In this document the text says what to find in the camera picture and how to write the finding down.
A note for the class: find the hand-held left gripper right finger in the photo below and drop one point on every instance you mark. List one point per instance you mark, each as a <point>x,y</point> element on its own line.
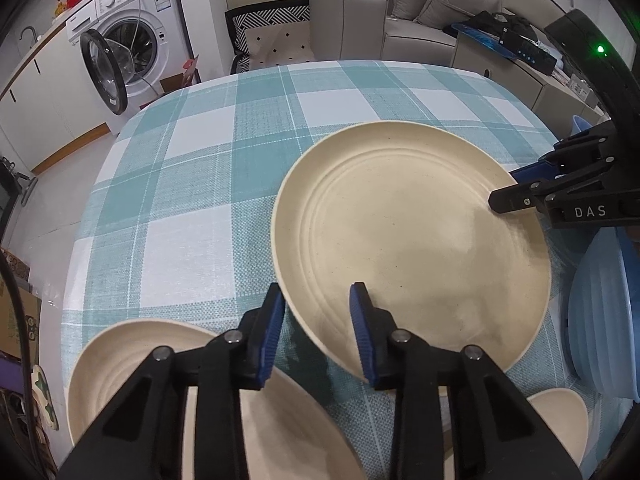
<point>361,330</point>

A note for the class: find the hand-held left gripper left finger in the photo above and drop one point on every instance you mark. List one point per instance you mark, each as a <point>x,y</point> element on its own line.
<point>269,332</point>

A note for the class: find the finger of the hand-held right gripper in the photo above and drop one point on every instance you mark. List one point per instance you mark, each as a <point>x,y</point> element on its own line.
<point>510,200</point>
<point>527,174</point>

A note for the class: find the blue bowl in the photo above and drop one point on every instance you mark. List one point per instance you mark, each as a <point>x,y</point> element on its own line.
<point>595,320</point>
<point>582,127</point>

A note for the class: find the cream plate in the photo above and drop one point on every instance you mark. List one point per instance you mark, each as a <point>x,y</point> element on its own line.
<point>95,385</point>
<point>560,420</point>
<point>300,440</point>
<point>410,240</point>

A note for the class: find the black box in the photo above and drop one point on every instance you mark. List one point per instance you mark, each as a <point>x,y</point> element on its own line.
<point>530,52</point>

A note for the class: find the grey sideboard cabinet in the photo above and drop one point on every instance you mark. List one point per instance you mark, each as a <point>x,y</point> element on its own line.
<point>500,75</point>

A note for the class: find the black bag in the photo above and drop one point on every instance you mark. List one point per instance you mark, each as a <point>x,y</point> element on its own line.
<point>500,22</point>

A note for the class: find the teal checked tablecloth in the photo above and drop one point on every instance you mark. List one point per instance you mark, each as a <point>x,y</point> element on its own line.
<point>200,185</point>

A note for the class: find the patterned slipper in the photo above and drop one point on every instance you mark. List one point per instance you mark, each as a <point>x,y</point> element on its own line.
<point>45,395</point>

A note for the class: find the grey sofa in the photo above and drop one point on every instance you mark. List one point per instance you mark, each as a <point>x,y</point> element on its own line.
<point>345,15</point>

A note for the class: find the brown cardboard box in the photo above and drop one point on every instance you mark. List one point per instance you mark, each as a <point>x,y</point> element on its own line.
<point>20,320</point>

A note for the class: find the red cardboard box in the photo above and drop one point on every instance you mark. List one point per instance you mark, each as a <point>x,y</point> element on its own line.
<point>190,72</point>

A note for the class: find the black chair with patterned cushion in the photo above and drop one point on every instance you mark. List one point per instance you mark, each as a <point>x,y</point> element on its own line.
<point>270,35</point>

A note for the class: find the white kitchen counter cabinet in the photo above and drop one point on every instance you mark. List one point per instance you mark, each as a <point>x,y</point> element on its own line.
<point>45,90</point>

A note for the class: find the white washing machine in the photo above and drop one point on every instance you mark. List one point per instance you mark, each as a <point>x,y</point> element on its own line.
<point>150,15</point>

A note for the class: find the yellow toy figure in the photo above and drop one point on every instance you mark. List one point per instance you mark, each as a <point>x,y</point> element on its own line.
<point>61,8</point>

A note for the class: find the metal faucet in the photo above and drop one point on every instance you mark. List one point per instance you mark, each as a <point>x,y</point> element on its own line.
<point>27,28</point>

